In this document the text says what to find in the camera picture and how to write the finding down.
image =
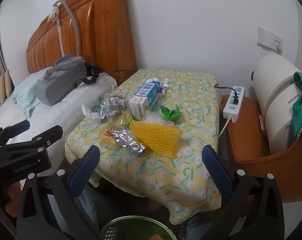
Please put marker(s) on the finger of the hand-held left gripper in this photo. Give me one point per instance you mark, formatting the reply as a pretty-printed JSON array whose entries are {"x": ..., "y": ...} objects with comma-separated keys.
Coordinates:
[
  {"x": 46, "y": 133},
  {"x": 18, "y": 127}
]

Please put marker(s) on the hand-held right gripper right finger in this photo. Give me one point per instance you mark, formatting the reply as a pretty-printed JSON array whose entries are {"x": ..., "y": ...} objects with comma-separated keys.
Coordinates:
[{"x": 216, "y": 172}]

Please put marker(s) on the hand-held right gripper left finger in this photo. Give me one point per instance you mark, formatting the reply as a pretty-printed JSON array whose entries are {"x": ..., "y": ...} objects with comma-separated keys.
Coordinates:
[{"x": 83, "y": 170}]

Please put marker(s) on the green mesh waste basket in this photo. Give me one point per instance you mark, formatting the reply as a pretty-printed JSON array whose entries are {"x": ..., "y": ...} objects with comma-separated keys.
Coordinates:
[{"x": 121, "y": 230}]

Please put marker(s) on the printed paper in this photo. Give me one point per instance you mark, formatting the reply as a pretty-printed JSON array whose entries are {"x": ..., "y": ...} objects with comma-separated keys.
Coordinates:
[{"x": 114, "y": 102}]

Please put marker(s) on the blue milk carton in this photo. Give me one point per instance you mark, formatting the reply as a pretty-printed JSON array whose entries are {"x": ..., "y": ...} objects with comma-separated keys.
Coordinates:
[{"x": 147, "y": 92}]

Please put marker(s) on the white bed sheet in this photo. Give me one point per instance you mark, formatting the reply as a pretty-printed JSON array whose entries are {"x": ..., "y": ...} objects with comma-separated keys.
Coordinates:
[{"x": 6, "y": 115}]

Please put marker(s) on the light blue textured cloth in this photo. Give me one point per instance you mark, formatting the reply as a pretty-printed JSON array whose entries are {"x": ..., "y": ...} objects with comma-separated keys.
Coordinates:
[{"x": 89, "y": 205}]

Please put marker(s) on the light blue pillow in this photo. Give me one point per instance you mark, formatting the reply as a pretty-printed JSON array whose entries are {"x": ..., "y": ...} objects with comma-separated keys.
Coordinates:
[{"x": 26, "y": 90}]

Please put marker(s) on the white pillow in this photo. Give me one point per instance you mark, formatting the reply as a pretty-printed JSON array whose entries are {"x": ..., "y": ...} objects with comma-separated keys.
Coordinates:
[{"x": 73, "y": 105}]

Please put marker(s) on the brown wooden chair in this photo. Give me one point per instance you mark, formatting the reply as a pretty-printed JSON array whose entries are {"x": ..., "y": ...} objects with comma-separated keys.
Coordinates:
[{"x": 243, "y": 135}]

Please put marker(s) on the beige cushion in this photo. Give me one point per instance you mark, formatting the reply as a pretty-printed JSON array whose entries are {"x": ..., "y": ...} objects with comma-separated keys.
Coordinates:
[{"x": 5, "y": 82}]

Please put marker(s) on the teal and white plastic wrapper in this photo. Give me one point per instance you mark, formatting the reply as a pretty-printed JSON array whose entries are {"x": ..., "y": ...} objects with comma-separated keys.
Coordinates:
[{"x": 91, "y": 115}]

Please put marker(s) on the grey breathing machine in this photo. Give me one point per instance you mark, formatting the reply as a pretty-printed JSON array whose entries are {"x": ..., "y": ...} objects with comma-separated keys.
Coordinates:
[{"x": 63, "y": 85}]

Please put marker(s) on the silver blister pack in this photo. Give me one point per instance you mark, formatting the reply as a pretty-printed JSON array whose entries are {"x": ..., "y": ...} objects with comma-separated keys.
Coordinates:
[{"x": 128, "y": 141}]

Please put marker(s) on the yellow floral tablecloth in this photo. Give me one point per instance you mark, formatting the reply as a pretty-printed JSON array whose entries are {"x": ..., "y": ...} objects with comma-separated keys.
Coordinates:
[{"x": 186, "y": 120}]

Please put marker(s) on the white power strip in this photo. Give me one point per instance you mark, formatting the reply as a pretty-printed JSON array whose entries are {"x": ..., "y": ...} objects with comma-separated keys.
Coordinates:
[{"x": 231, "y": 107}]

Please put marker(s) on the yellow foam net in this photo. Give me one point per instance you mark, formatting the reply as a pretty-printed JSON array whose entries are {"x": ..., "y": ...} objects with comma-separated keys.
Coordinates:
[{"x": 153, "y": 137}]

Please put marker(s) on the green plastic wrapper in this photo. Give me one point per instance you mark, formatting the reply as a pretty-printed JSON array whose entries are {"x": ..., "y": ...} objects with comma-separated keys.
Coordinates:
[{"x": 169, "y": 113}]

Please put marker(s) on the small white red box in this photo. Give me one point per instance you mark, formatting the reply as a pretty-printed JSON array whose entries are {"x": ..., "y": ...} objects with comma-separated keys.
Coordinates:
[{"x": 138, "y": 110}]

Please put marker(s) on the clear plastic bag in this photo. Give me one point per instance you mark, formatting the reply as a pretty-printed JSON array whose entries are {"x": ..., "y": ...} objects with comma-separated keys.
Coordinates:
[{"x": 153, "y": 117}]

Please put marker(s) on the white cylindrical appliance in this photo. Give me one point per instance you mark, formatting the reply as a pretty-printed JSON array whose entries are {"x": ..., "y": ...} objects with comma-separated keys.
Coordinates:
[{"x": 273, "y": 92}]

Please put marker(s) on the green cloth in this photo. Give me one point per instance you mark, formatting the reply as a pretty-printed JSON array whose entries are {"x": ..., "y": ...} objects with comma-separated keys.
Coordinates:
[{"x": 299, "y": 115}]

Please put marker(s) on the carved wooden headboard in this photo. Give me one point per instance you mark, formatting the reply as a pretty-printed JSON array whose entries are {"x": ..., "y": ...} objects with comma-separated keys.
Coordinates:
[{"x": 108, "y": 30}]

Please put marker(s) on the white wall switch panel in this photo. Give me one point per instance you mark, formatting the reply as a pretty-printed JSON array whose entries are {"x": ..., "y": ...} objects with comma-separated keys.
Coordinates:
[{"x": 264, "y": 36}]

